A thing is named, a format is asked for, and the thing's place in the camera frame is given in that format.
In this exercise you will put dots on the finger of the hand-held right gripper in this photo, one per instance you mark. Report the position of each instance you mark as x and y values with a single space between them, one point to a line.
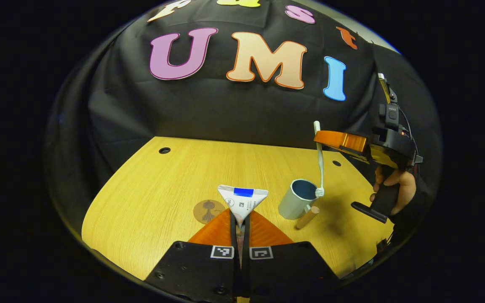
339 141

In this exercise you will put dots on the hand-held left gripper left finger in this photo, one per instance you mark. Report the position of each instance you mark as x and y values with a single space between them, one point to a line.
200 273

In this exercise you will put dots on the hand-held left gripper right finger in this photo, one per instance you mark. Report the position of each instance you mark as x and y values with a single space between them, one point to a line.
284 273

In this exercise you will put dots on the pale green toothbrush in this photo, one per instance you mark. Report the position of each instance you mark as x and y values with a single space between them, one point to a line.
320 168

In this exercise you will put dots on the round cork coaster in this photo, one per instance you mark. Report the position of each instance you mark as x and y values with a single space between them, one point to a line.
202 212

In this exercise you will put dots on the white toothpaste tube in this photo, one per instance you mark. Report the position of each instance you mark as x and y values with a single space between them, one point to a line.
242 204

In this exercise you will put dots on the black backdrop cloth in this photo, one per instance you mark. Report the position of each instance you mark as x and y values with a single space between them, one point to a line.
225 113

